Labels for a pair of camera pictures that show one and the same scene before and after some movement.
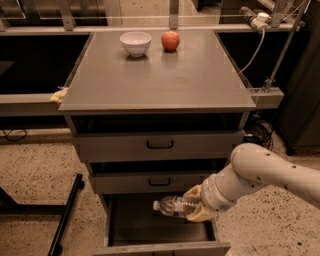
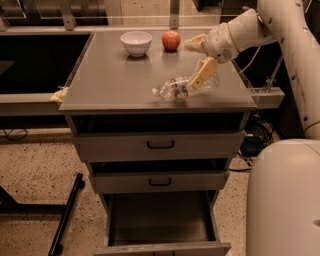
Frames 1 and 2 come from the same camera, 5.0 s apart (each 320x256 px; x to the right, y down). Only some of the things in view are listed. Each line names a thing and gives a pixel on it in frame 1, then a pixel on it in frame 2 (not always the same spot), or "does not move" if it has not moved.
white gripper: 208,194 → 219,42
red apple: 170,40 does not move
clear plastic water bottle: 171,205 → 182,87
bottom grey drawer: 133,226 does not move
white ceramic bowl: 136,43 does not move
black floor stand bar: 9,207 does not move
